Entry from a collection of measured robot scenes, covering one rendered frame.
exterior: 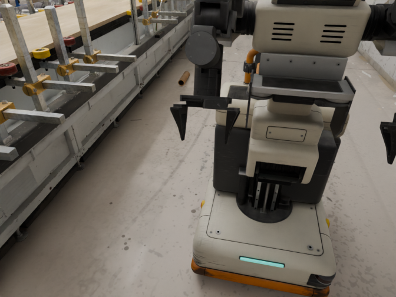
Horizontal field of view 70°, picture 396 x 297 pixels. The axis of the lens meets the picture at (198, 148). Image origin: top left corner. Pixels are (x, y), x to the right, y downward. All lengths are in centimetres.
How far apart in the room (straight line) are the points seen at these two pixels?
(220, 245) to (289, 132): 61
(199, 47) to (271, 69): 35
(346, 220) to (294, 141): 107
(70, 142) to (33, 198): 45
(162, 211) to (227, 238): 62
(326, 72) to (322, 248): 81
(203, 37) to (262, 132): 50
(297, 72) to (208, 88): 33
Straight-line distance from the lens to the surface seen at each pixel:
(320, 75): 85
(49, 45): 189
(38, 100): 148
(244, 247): 131
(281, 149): 95
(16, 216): 183
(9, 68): 155
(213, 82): 59
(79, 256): 172
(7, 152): 101
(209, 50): 52
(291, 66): 83
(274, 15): 81
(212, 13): 60
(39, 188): 195
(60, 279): 168
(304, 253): 135
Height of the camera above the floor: 133
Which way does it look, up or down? 35 degrees down
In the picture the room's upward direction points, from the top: straight up
